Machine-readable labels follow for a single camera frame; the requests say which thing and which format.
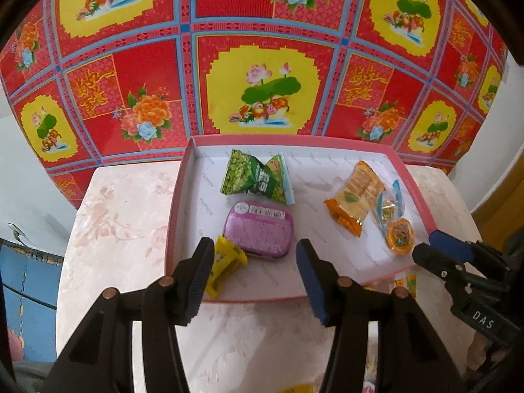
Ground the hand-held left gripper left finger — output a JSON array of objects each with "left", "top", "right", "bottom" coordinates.
[{"left": 43, "top": 236, "right": 215, "bottom": 393}]

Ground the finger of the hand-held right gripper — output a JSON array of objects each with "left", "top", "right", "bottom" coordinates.
[
  {"left": 429, "top": 230, "right": 512, "bottom": 271},
  {"left": 411, "top": 243, "right": 476, "bottom": 295}
]

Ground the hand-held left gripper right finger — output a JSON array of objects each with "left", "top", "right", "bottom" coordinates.
[{"left": 295, "top": 237, "right": 467, "bottom": 393}]

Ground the small yellow candy packet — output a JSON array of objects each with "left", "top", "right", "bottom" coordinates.
[{"left": 205, "top": 235, "right": 249, "bottom": 299}]

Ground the orange rimmed jelly cup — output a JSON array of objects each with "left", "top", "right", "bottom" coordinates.
[{"left": 387, "top": 219, "right": 415, "bottom": 255}]

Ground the orange printed candy packet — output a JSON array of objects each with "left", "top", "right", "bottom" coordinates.
[{"left": 393, "top": 274, "right": 418, "bottom": 300}]

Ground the blue edged clear packet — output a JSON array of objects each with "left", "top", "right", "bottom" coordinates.
[{"left": 374, "top": 179, "right": 406, "bottom": 239}]

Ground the pink cardboard box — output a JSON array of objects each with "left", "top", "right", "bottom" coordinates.
[{"left": 164, "top": 134, "right": 438, "bottom": 304}]

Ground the purple tin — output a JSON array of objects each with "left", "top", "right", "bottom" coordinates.
[{"left": 223, "top": 200, "right": 294, "bottom": 261}]

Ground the orange cracker packet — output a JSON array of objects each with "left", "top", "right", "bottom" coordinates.
[{"left": 323, "top": 160, "right": 387, "bottom": 238}]

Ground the green twin snack packet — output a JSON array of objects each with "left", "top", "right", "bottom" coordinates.
[{"left": 221, "top": 148, "right": 296, "bottom": 206}]

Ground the person's right hand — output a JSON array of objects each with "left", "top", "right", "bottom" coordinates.
[{"left": 467, "top": 329, "right": 506, "bottom": 373}]

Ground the brown wooden furniture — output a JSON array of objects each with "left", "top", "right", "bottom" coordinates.
[{"left": 471, "top": 139, "right": 524, "bottom": 230}]

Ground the blue floor mat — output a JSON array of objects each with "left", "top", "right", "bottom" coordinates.
[{"left": 0, "top": 243, "right": 65, "bottom": 363}]

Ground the red printed blanket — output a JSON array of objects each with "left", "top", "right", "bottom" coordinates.
[{"left": 0, "top": 0, "right": 508, "bottom": 214}]

